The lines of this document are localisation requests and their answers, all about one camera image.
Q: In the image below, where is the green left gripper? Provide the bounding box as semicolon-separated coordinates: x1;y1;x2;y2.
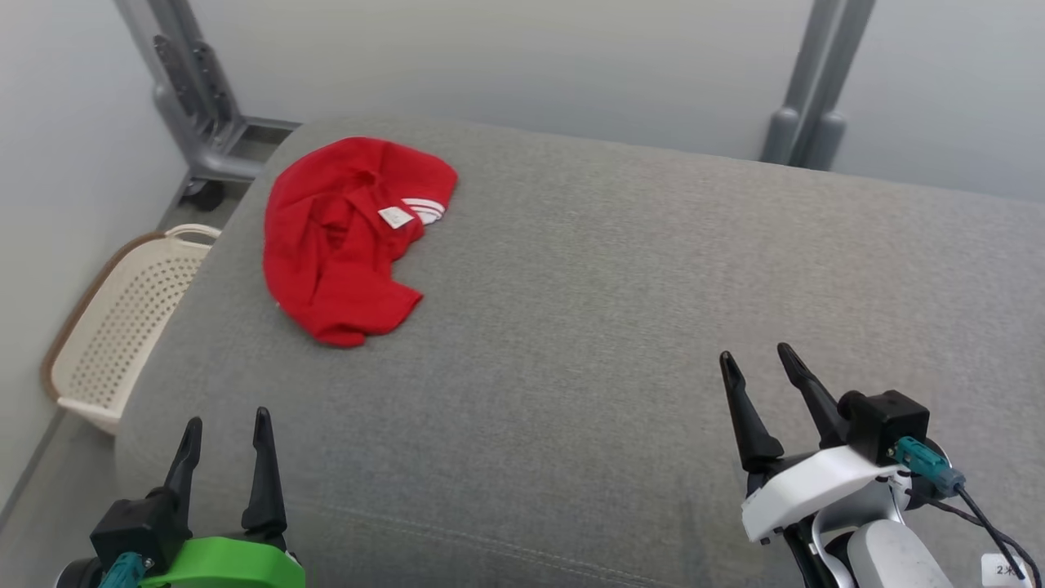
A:
139;407;307;588

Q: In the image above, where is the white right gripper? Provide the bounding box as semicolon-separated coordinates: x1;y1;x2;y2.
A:
718;343;911;544

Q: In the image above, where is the red basketball jersey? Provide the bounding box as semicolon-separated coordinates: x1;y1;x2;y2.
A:
262;136;459;349

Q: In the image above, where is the cream perforated laundry basket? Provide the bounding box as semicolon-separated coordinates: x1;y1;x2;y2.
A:
41;224;223;436

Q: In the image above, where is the grey fabric sofa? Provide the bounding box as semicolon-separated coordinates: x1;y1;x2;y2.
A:
114;114;1045;588

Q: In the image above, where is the teal left cable connector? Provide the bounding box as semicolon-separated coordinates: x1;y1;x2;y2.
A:
98;551;152;588

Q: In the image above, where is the teal cable connector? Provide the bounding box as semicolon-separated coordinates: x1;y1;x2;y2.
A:
892;437;966;497
98;551;152;588

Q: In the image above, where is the teal right cable connector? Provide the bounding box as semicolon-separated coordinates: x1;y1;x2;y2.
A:
892;437;966;497

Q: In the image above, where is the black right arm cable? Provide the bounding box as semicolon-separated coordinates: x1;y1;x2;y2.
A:
906;486;1042;588

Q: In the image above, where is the small white printed cable label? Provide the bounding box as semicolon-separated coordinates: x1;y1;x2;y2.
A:
980;553;1034;588

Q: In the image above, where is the grey metal frame post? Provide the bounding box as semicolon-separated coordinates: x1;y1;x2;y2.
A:
759;0;876;171
114;0;301;213

